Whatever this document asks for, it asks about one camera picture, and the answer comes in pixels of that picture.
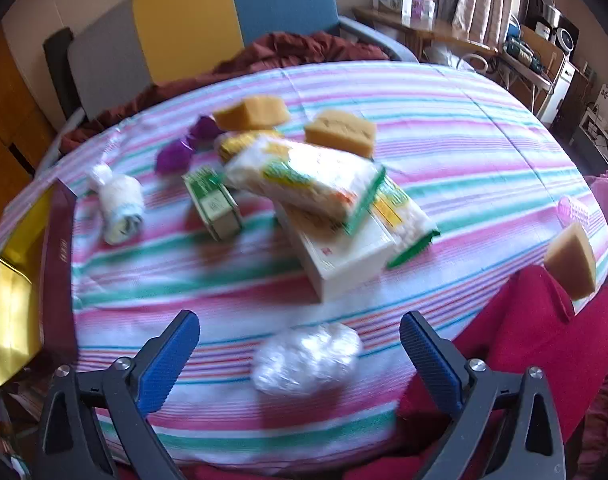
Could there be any white green noodle packet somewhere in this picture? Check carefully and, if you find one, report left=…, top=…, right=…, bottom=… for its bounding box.
left=369, top=180, right=441, bottom=268
left=224, top=137, right=387, bottom=236

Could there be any purple snack packet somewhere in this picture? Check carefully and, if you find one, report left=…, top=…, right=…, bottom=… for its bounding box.
left=190, top=115, right=222, bottom=148
left=156, top=139, right=192, bottom=175

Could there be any green white carton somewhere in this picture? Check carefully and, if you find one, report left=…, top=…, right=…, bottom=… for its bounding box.
left=183, top=167, right=243, bottom=241

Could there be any wooden desk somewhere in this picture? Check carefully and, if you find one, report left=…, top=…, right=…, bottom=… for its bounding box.
left=353, top=6, right=499, bottom=56

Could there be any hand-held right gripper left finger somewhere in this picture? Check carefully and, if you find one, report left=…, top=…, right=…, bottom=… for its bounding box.
left=34, top=310, right=201, bottom=480

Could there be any maroon gift box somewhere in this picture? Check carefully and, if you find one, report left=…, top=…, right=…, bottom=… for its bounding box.
left=0, top=177, right=80, bottom=391

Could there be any grey bed frame rail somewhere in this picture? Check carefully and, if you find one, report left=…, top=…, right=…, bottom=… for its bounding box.
left=339, top=15, right=419, bottom=63

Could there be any red garment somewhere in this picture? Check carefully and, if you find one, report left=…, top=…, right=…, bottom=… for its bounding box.
left=344, top=265, right=608, bottom=480

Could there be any clear plastic bag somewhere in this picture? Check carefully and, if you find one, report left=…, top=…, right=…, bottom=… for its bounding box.
left=251, top=322, right=363, bottom=397

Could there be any pink striped curtain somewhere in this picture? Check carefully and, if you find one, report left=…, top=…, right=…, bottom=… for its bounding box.
left=454, top=0, right=517, bottom=48

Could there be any pink round plastic item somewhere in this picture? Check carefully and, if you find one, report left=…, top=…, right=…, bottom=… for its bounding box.
left=558, top=196, right=590, bottom=228

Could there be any small pink box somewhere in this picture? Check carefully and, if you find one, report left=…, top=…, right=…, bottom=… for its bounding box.
left=410, top=0, right=436, bottom=28

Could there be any yellow sponge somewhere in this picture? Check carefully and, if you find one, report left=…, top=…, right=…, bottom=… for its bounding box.
left=544, top=222, right=597, bottom=301
left=304, top=109, right=377, bottom=158
left=213, top=95, right=291, bottom=132

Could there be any grey yellow blue sofa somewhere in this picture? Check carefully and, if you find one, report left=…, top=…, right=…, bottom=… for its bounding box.
left=43, top=0, right=342, bottom=121

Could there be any white box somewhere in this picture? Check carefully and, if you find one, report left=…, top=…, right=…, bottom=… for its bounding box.
left=276, top=205, right=397, bottom=303

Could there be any silver stereo speaker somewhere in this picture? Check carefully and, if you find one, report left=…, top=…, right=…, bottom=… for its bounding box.
left=554, top=25, right=579, bottom=53

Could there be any dark red blanket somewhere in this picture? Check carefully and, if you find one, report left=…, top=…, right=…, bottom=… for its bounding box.
left=59, top=31, right=392, bottom=156

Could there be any wooden wardrobe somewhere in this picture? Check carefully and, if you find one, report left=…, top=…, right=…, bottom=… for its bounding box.
left=0, top=25, right=55, bottom=241

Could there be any white plastic bottle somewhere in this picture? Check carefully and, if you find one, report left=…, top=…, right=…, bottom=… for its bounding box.
left=88, top=164, right=146, bottom=246

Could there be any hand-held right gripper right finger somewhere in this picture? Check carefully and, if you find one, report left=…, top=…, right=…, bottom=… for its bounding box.
left=400, top=311, right=567, bottom=480

